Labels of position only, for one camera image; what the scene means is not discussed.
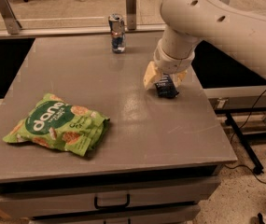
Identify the silver blue drink can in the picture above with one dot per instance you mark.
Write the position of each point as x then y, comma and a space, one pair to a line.
117, 31

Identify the dark blue rxbar wrapper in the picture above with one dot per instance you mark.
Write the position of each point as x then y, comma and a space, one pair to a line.
165, 87

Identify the green rice chip bag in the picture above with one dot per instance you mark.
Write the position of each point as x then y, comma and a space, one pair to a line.
55, 124

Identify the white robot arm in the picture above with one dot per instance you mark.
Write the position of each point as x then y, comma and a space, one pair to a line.
239, 34

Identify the black metal stand leg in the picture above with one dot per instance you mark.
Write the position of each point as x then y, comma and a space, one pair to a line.
258, 168

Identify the black drawer handle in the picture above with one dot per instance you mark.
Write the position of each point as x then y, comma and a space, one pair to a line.
112, 202

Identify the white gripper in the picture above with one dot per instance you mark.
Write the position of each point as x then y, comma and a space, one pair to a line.
174, 64

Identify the left metal railing bracket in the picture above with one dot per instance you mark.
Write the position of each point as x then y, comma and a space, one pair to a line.
10, 21

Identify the grey upper drawer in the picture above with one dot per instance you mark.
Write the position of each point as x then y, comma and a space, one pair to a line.
66, 201

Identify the grey drawer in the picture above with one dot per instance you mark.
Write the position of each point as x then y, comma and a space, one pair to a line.
66, 201
161, 215

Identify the grey lower drawer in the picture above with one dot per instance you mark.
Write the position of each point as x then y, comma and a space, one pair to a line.
161, 215

